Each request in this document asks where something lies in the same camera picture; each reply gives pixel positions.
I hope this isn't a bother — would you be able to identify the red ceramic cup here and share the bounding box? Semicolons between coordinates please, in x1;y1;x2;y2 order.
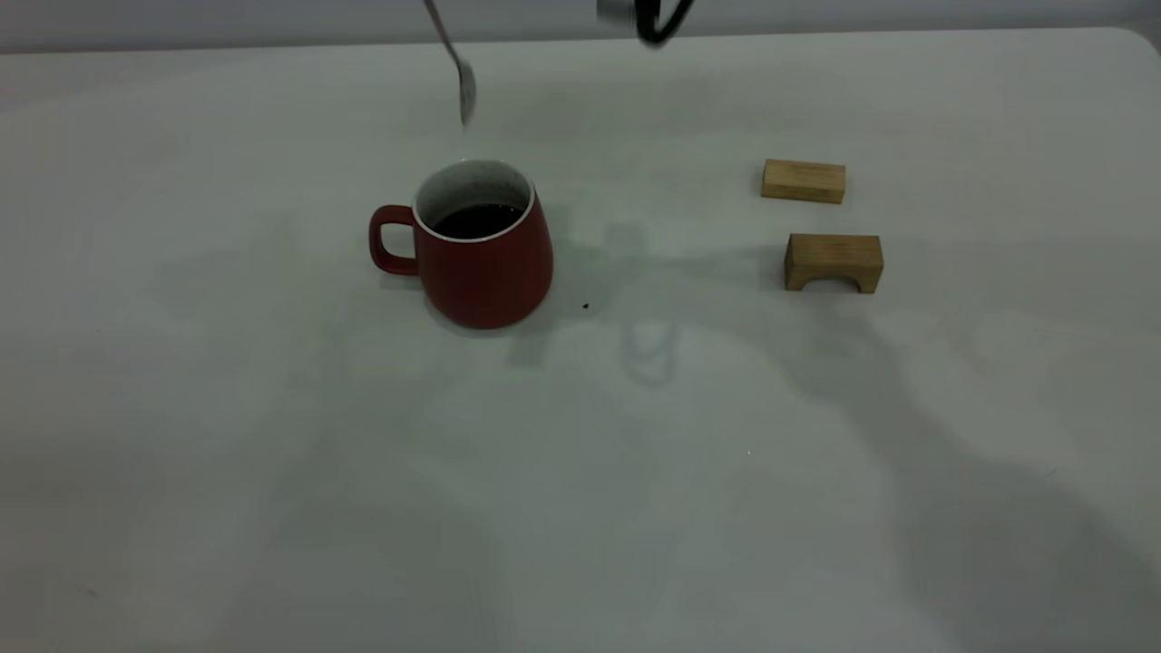
367;159;554;330

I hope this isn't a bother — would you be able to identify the metal spoon with white handle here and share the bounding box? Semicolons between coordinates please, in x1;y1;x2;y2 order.
423;0;478;129

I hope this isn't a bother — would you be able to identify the arched wooden block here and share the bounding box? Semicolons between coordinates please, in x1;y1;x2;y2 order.
784;233;884;295

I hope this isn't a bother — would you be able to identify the flat wooden block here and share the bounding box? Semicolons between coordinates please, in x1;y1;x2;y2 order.
760;160;847;205

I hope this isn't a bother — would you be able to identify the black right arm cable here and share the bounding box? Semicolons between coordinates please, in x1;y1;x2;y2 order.
634;0;698;48

